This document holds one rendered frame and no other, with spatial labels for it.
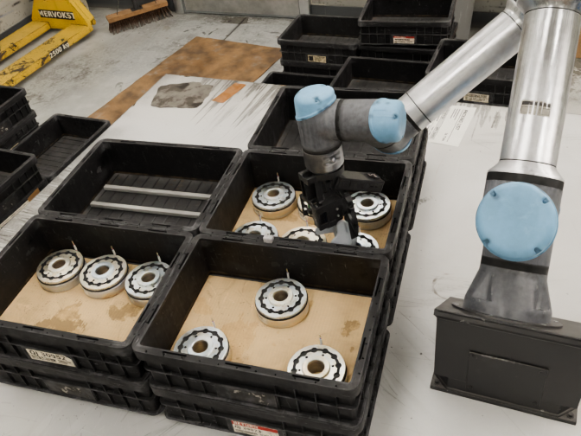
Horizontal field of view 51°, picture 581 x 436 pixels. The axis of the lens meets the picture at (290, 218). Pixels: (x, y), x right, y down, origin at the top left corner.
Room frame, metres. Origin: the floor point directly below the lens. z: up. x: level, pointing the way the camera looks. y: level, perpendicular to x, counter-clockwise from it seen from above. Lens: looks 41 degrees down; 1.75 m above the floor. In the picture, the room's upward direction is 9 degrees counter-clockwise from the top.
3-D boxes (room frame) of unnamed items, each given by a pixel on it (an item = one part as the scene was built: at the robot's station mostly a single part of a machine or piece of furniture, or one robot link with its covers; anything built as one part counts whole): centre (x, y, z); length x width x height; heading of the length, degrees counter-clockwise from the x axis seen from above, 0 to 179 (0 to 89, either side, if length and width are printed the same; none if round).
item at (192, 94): (1.98, 0.32, 0.71); 0.22 x 0.19 x 0.01; 62
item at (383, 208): (1.04, -0.17, 0.86); 0.10 x 0.10 x 0.01
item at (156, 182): (1.17, 0.32, 0.87); 0.40 x 0.30 x 0.11; 68
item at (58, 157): (2.16, 0.89, 0.31); 0.40 x 0.30 x 0.34; 151
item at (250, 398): (0.74, 0.07, 0.87); 0.40 x 0.30 x 0.11; 68
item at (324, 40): (2.82, -0.31, 0.31); 0.40 x 0.30 x 0.34; 62
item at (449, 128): (1.59, -0.43, 0.70); 0.33 x 0.23 x 0.01; 62
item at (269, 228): (1.00, 0.08, 0.86); 0.10 x 0.10 x 0.01
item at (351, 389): (0.74, 0.07, 0.92); 0.40 x 0.30 x 0.02; 68
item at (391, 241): (1.02, -0.05, 0.92); 0.40 x 0.30 x 0.02; 68
